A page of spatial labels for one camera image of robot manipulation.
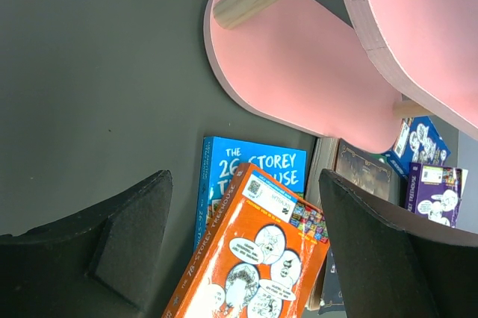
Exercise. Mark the pink three-tier shelf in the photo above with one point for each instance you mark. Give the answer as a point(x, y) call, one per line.
point(351, 69)

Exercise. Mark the blue 26-storey treehouse book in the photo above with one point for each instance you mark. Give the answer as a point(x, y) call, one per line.
point(222, 157)

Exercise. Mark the dark blue treehouse book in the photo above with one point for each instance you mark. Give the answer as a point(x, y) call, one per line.
point(418, 142)

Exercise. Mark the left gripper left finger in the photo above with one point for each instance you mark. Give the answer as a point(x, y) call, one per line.
point(98, 262)

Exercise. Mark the purple treehouse book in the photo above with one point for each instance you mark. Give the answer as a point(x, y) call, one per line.
point(435, 192)

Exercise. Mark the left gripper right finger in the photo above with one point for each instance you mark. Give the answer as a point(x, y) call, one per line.
point(393, 263)

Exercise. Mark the dark tale of two cities book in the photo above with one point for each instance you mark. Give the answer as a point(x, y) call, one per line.
point(367, 172)

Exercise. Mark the orange 78-storey treehouse book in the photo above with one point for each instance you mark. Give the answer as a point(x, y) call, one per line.
point(259, 257)

